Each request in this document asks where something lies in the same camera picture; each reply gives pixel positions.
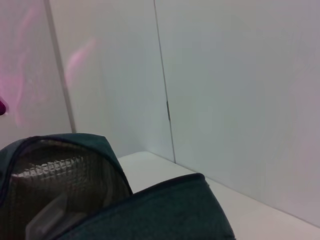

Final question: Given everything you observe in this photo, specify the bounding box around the dark teal insulated lunch bag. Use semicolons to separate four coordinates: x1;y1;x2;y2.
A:
0;133;237;240

